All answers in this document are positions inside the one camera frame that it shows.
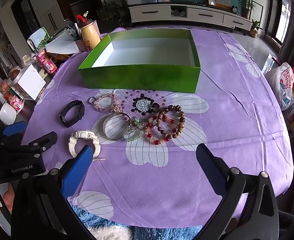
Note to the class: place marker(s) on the black remote control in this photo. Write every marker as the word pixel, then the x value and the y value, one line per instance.
pixel 68 23

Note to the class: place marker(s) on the bushy potted plant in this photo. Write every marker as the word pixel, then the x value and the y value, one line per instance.
pixel 110 12

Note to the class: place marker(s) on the small potted plant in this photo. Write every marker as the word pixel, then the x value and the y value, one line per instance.
pixel 254 31

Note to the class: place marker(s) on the silver bangle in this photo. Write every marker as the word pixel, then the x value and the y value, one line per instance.
pixel 117 115

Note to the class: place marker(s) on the pink can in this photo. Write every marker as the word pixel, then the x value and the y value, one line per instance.
pixel 41 57
pixel 49 66

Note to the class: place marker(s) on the white cardboard box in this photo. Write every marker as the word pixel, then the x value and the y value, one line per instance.
pixel 31 82

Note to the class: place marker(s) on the green white packet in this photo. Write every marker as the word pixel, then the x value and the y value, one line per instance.
pixel 40 38

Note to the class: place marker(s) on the white television cabinet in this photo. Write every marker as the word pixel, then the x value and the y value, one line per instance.
pixel 204 15

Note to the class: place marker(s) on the blue fluffy blanket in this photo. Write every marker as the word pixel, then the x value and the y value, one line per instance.
pixel 92 220

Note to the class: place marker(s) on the silver foil bag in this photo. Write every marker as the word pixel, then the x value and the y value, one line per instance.
pixel 269 63

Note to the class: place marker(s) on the purple floral cloth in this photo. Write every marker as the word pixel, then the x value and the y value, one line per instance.
pixel 237 105

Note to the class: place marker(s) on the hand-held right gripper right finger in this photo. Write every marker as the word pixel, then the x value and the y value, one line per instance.
pixel 208 163

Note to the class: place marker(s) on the white paper sheet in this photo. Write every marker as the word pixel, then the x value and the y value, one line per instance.
pixel 62 45

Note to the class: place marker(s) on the black wristband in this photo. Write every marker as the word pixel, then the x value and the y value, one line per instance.
pixel 64 119

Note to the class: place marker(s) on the yellow cartoon cup with pens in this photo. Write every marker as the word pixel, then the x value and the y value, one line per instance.
pixel 90 36

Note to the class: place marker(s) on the tall potted plant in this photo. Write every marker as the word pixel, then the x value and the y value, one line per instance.
pixel 246 10

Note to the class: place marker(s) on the small alarm clock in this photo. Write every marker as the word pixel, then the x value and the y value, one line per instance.
pixel 234 9

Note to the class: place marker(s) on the white yellow flat box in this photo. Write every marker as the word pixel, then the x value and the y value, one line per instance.
pixel 223 3

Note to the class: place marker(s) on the white wristwatch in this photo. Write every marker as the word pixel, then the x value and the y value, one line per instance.
pixel 83 134

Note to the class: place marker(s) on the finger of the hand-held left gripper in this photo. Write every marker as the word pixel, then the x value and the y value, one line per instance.
pixel 46 140
pixel 14 128

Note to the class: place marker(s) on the white plastic bag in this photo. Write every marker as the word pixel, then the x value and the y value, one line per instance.
pixel 282 80

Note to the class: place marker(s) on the green cardboard box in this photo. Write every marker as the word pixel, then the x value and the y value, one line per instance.
pixel 137 77

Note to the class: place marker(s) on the window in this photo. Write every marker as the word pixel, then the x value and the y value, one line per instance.
pixel 283 15

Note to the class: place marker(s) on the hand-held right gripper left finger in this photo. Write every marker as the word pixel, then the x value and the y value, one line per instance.
pixel 78 172

